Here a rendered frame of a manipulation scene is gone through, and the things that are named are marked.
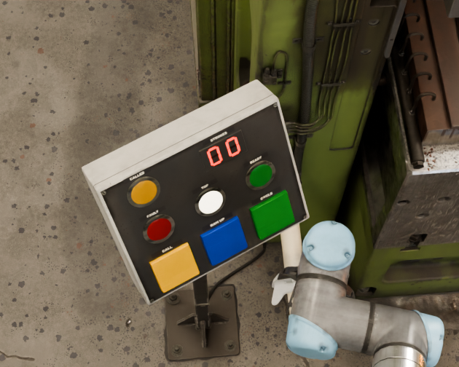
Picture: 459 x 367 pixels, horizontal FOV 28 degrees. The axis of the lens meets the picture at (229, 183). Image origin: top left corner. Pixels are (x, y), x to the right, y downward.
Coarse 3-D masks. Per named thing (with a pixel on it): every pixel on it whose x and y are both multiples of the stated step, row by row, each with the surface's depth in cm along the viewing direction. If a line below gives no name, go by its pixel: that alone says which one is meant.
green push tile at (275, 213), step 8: (280, 192) 163; (264, 200) 162; (272, 200) 162; (280, 200) 163; (288, 200) 164; (256, 208) 161; (264, 208) 162; (272, 208) 163; (280, 208) 164; (288, 208) 165; (256, 216) 162; (264, 216) 163; (272, 216) 164; (280, 216) 165; (288, 216) 166; (256, 224) 163; (264, 224) 164; (272, 224) 165; (280, 224) 166; (288, 224) 167; (256, 232) 165; (264, 232) 165; (272, 232) 166
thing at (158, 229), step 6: (156, 222) 153; (162, 222) 154; (168, 222) 154; (150, 228) 153; (156, 228) 154; (162, 228) 154; (168, 228) 155; (150, 234) 154; (156, 234) 155; (162, 234) 155
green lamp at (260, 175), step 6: (258, 168) 157; (264, 168) 158; (270, 168) 159; (252, 174) 157; (258, 174) 158; (264, 174) 159; (270, 174) 159; (252, 180) 158; (258, 180) 159; (264, 180) 159; (258, 186) 160
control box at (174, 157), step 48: (240, 96) 155; (144, 144) 151; (192, 144) 149; (240, 144) 153; (288, 144) 158; (96, 192) 146; (192, 192) 154; (240, 192) 159; (288, 192) 164; (144, 240) 155; (192, 240) 159; (144, 288) 160
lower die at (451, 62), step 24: (408, 0) 186; (432, 0) 185; (408, 24) 184; (432, 24) 183; (456, 24) 183; (408, 48) 184; (432, 48) 182; (456, 48) 181; (432, 72) 180; (456, 72) 179; (432, 96) 178; (456, 96) 176; (432, 120) 175; (456, 120) 174
